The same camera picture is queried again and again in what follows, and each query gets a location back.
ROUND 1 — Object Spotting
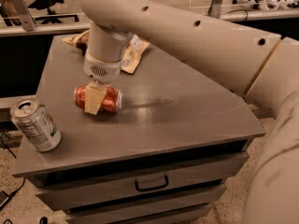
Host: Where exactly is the black office chair left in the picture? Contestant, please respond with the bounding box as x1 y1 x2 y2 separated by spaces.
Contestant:
28 0 79 24

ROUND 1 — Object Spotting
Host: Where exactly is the metal railing post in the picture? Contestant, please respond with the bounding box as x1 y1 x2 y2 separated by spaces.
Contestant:
208 0 223 19
10 0 36 32

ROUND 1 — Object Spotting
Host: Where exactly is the metal railing post left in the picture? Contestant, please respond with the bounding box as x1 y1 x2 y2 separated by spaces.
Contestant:
10 0 36 32

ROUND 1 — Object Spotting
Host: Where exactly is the black drawer handle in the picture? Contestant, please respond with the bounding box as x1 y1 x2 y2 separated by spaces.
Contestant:
135 175 169 192

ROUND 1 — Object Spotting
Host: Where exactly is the grey drawer cabinet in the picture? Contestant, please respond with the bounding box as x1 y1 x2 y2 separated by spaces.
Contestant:
13 37 263 224

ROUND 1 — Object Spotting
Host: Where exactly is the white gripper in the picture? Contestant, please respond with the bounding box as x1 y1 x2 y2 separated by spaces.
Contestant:
83 50 121 115

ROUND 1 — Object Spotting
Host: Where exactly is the black cable on floor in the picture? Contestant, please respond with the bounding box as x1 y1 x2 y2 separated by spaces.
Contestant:
0 131 26 212

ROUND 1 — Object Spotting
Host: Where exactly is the brown chip bag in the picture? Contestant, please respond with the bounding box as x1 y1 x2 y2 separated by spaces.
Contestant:
63 30 150 74

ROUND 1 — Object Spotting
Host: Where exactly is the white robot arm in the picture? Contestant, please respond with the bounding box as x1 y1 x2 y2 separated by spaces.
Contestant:
79 0 299 224

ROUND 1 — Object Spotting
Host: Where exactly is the black cable behind table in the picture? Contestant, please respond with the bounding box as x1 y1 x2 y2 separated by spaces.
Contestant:
228 8 250 21

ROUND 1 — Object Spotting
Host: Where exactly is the metal railing post right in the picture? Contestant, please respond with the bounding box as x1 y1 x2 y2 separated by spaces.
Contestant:
208 0 223 19

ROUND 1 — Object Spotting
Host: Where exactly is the red coke can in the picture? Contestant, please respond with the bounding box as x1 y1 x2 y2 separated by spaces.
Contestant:
74 85 121 113

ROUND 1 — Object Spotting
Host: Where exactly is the white green 7up can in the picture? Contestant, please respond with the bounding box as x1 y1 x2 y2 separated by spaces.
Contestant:
10 97 62 152

